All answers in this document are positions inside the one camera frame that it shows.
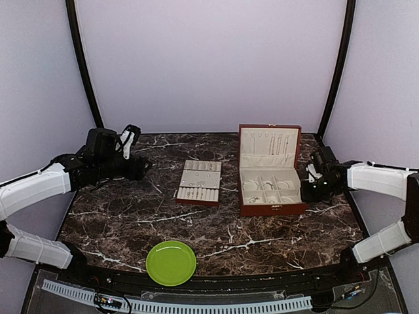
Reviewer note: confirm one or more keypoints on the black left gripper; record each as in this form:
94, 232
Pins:
136, 171

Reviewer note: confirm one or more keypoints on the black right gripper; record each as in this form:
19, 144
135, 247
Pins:
306, 196

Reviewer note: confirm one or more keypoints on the brown jewelry box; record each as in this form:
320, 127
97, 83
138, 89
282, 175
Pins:
269, 184

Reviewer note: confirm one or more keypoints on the jewelry tray brown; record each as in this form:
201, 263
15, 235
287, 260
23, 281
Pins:
200, 183

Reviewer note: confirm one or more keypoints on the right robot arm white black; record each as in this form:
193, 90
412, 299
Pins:
328, 177

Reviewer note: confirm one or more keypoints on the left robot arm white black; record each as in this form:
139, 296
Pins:
104, 156

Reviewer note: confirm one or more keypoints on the green plate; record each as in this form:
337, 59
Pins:
171, 263

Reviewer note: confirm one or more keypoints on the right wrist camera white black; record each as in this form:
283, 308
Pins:
313, 175

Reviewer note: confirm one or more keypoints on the right black frame post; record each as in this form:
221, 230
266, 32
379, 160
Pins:
339, 68

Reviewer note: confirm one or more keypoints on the black frame post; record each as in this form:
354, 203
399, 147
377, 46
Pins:
339, 68
81, 62

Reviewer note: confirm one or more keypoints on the white slotted cable duct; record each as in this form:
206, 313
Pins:
173, 303

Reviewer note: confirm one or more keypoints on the left black frame post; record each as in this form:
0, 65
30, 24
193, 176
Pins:
81, 62

